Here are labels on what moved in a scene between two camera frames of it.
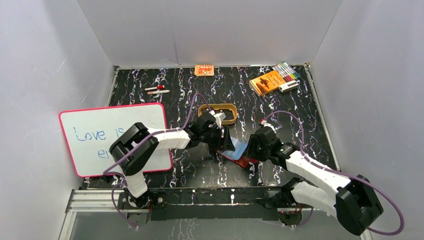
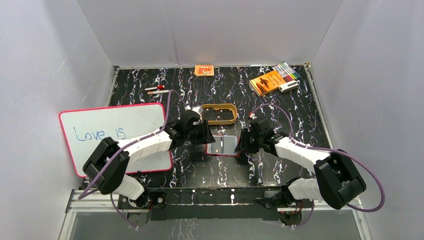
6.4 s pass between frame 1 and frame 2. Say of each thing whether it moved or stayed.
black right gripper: moved
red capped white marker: stayed
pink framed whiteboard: stayed
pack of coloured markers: stayed
